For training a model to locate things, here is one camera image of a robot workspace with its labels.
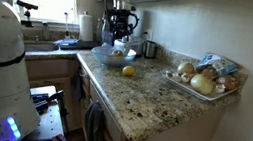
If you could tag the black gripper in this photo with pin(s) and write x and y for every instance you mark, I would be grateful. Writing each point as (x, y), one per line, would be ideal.
(122, 21)

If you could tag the red yellow apple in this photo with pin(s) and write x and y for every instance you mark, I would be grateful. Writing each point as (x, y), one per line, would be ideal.
(118, 53)

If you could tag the yellow lemon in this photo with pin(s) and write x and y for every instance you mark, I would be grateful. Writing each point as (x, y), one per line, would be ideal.
(128, 71)

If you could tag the clear glass bowl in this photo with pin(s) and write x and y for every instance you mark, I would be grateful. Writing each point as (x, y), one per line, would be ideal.
(104, 58)

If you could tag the clear glass jug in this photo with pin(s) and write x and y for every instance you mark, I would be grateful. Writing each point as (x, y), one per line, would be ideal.
(106, 36)

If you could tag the white electric kettle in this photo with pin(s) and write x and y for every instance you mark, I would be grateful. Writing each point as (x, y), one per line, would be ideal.
(133, 44)

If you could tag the tall glass bottle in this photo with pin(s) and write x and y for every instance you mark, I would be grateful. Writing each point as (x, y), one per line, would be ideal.
(100, 31)

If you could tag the stainless steel cup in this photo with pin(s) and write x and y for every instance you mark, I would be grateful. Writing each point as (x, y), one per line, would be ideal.
(150, 50)

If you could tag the white paper towel roll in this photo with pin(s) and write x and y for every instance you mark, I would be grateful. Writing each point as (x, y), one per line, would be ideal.
(86, 27)

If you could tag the white dish brush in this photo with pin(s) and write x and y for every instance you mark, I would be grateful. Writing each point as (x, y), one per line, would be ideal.
(66, 26)

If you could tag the blue dish cloth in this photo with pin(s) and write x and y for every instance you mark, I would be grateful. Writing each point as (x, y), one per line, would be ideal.
(65, 42)

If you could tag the small pale onion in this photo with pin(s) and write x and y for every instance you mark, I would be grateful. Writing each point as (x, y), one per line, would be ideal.
(185, 68)

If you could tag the white mushroom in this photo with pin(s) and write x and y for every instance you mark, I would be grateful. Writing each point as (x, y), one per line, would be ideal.
(185, 77)
(220, 88)

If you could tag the white rectangular tray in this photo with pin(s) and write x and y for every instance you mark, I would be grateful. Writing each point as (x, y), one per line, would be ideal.
(181, 85)

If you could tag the kitchen sink basin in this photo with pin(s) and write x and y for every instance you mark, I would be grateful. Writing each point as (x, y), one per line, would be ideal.
(39, 47)

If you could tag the large pale onion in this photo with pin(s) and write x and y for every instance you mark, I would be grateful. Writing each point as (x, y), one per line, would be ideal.
(202, 84)

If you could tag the brown onion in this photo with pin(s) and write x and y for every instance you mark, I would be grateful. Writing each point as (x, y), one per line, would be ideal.
(208, 72)
(229, 82)

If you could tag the dark hanging dish towel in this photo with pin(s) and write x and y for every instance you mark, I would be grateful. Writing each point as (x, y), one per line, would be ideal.
(94, 129)

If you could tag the black clamp tools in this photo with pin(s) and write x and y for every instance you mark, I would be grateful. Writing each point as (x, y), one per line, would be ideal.
(44, 98)

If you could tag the blue plastic food package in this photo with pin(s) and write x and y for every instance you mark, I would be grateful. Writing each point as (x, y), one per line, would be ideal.
(218, 64)

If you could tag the perforated black base table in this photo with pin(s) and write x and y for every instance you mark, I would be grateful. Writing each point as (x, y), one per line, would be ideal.
(49, 123)

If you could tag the white wall outlet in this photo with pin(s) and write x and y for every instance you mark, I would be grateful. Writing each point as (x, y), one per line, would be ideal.
(148, 34)

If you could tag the black camera on stand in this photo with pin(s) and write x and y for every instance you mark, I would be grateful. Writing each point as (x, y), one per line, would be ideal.
(26, 5)

